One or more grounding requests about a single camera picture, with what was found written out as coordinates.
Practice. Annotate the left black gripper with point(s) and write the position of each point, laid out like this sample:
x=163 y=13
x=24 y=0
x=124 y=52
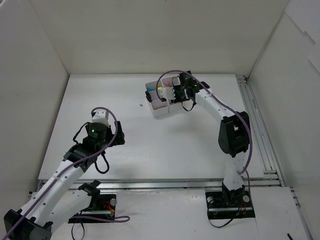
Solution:
x=119 y=135

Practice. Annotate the blue capped black highlighter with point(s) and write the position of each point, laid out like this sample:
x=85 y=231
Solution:
x=150 y=89

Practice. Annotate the black handled scissors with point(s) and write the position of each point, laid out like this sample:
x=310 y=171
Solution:
x=148 y=96

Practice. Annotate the white boxed eraser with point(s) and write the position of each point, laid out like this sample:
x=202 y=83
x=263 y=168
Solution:
x=175 y=81

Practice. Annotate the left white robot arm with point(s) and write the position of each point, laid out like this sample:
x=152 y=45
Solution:
x=44 y=213

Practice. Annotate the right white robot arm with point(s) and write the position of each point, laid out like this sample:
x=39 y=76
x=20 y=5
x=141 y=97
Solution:
x=234 y=137

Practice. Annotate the white left compartment organizer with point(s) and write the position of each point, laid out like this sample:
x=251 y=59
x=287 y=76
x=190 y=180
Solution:
x=157 y=107

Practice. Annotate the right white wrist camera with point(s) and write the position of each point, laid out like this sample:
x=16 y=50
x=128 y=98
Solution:
x=167 y=94

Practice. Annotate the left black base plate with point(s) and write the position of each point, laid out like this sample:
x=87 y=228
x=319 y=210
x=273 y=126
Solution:
x=103 y=207

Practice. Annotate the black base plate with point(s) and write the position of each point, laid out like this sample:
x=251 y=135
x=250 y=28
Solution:
x=103 y=207
x=218 y=209

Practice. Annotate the aluminium front rail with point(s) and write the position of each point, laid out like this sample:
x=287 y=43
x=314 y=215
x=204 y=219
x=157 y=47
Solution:
x=150 y=185

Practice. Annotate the aluminium rail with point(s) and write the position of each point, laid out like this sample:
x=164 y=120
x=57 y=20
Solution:
x=150 y=185
x=260 y=136

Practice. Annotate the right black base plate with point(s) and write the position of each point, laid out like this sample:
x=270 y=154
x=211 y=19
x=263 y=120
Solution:
x=218 y=209

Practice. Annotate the aluminium right rail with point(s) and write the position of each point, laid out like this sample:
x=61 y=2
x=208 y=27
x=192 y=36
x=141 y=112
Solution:
x=260 y=136

